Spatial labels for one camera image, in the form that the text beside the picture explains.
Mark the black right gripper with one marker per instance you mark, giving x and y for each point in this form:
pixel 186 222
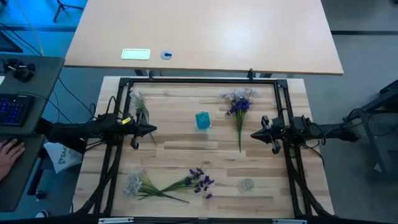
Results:
pixel 275 130

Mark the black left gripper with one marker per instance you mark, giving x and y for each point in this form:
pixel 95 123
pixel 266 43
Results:
pixel 132 129

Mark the purple artificial flower bunch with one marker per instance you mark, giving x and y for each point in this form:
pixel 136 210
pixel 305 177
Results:
pixel 199 180
pixel 240 105

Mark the white artificial flower bunch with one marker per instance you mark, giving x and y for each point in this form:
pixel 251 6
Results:
pixel 140 104
pixel 133 185
pixel 245 93

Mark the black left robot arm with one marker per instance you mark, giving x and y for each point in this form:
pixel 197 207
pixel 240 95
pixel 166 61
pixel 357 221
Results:
pixel 81 132

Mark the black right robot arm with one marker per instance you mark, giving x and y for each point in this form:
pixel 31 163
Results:
pixel 329 132

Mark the blue cut-glass vase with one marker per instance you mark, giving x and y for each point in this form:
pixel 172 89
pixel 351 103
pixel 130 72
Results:
pixel 203 120

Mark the yellow tag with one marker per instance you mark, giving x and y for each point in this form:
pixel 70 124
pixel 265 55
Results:
pixel 126 120

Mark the white printed bag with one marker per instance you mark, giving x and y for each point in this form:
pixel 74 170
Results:
pixel 63 157

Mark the light wooden desk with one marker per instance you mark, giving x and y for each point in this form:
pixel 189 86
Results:
pixel 217 34

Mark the dark grey side desk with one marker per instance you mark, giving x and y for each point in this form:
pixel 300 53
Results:
pixel 43 77

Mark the backlit black keyboard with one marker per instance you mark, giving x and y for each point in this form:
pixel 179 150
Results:
pixel 14 110

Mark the person's hand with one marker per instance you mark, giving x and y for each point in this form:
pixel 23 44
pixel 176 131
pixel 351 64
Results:
pixel 9 155

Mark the black handheld device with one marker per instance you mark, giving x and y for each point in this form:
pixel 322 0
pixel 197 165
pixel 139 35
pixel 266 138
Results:
pixel 20 70

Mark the black tripod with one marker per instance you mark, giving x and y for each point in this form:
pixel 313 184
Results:
pixel 63 7

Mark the black metal rig frame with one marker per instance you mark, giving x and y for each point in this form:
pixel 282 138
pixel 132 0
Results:
pixel 202 81

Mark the silver metal bracket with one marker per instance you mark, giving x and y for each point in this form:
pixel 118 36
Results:
pixel 289 221
pixel 115 220

